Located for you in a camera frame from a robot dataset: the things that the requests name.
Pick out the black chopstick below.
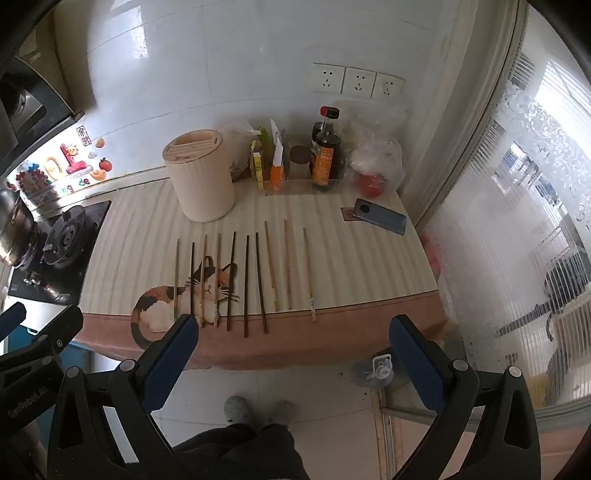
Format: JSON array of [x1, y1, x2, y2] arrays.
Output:
[[188, 242, 195, 317], [226, 232, 236, 332], [243, 235, 249, 338]]

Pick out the colourful wall stickers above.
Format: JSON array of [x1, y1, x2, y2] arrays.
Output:
[[6, 124, 113, 202]]

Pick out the brown coaster card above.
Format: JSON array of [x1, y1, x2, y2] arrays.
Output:
[[341, 207, 359, 222]]

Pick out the grey slipper left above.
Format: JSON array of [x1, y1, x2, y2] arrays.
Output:
[[223, 396, 254, 426]]

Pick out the clear plastic organizer tray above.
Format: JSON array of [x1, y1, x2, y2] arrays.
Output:
[[263, 178, 344, 195]]

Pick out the clear plastic bag red item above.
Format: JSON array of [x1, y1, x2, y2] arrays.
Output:
[[341, 102, 406, 199]]

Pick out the orange seasoning box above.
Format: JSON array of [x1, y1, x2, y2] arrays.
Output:
[[270, 119, 284, 192]]

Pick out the metal cooking pot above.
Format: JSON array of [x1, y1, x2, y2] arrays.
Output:
[[0, 189, 35, 268]]

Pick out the brown lid jar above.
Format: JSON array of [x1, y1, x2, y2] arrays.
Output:
[[288, 145, 311, 180]]

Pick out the grey slipper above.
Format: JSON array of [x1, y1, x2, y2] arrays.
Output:
[[223, 396, 254, 426], [269, 400, 297, 427]]

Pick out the blue smartphone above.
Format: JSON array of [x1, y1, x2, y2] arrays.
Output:
[[353, 198, 407, 236]]

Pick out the dark range hood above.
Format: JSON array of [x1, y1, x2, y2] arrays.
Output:
[[1, 1, 84, 176]]

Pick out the beige cylindrical utensil holder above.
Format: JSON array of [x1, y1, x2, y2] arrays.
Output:
[[162, 129, 235, 223]]

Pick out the grey slipper right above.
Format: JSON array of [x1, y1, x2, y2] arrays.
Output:
[[269, 400, 297, 427]]

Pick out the plastic water bottle on floor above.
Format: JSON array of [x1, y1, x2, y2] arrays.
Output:
[[352, 354, 394, 389]]

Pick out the soy sauce bottle red cap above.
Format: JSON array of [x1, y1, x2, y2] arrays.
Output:
[[311, 106, 342, 191]]

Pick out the triple white wall socket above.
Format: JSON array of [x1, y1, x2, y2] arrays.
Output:
[[311, 63, 405, 101]]

